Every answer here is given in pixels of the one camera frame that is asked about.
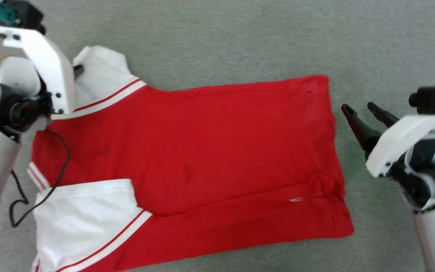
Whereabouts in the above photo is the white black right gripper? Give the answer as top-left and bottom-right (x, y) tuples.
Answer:
(341, 102), (435, 178)

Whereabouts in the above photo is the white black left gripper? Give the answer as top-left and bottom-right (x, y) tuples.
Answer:
(0, 26), (85, 133)

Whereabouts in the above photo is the red and white shirt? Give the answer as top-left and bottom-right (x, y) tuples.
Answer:
(27, 45), (355, 272)

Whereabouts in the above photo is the grey fabric sofa seat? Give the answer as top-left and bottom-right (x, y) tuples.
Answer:
(0, 0), (435, 272)

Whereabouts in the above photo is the thin black left gripper cable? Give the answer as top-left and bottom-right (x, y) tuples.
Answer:
(9, 128), (71, 228)

